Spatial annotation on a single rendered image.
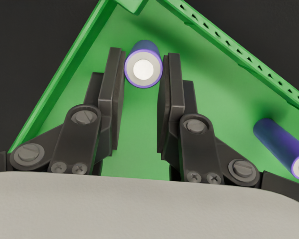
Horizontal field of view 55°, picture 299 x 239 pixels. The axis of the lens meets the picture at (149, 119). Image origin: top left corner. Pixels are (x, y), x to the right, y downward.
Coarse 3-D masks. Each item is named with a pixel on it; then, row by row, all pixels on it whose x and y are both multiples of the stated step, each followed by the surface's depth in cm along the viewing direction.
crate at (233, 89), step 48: (144, 0) 13; (96, 48) 21; (192, 48) 21; (240, 48) 16; (48, 96) 17; (144, 96) 22; (240, 96) 22; (288, 96) 17; (144, 144) 23; (240, 144) 23
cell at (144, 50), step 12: (132, 48) 16; (144, 48) 13; (156, 48) 16; (132, 60) 13; (144, 60) 13; (156, 60) 13; (132, 72) 13; (144, 72) 13; (156, 72) 13; (132, 84) 13; (144, 84) 13
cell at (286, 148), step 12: (264, 120) 22; (264, 132) 21; (276, 132) 20; (288, 132) 20; (264, 144) 21; (276, 144) 19; (288, 144) 18; (276, 156) 19; (288, 156) 17; (288, 168) 17
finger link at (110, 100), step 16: (112, 48) 13; (112, 64) 12; (96, 80) 12; (112, 80) 11; (96, 96) 12; (112, 96) 11; (112, 112) 11; (112, 128) 12; (32, 144) 9; (48, 144) 10; (112, 144) 12; (16, 160) 9; (32, 160) 9; (48, 160) 9; (96, 160) 11
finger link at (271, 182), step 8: (264, 176) 10; (272, 176) 10; (280, 176) 10; (256, 184) 10; (264, 184) 10; (272, 184) 10; (280, 184) 10; (288, 184) 10; (296, 184) 10; (280, 192) 9; (288, 192) 9; (296, 192) 9; (296, 200) 9
